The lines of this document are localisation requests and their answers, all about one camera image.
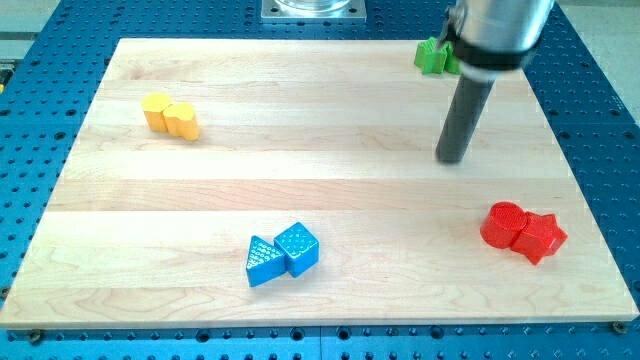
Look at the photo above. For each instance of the green block behind arm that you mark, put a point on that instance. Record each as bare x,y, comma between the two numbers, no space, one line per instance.
452,64

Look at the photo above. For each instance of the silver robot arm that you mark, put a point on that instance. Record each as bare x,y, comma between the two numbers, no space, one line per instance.
490,37

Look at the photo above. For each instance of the blue cube block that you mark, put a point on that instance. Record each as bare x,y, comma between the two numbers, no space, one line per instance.
300,247

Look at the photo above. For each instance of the blue triangle block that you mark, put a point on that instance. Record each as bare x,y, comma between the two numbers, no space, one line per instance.
265,262

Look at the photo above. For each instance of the yellow heart block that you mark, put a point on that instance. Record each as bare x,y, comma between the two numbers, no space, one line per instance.
181,121

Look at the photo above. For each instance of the green star block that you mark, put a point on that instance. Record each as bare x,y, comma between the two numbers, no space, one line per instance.
431,56

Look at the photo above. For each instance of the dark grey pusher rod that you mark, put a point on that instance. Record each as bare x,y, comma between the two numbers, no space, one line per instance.
463,115

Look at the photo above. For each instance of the yellow hexagon block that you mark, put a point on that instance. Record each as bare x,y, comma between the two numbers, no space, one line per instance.
153,106

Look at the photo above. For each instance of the light wooden board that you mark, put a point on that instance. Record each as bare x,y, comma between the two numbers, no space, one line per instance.
145,229

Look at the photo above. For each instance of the red cylinder block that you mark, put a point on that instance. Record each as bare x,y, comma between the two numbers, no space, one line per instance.
502,225

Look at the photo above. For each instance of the red star block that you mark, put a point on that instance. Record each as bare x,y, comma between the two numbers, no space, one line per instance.
541,237

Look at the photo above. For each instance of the blue perforated table plate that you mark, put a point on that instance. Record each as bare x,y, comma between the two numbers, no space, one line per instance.
582,77

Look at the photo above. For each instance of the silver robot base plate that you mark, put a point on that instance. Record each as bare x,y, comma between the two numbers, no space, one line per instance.
285,10

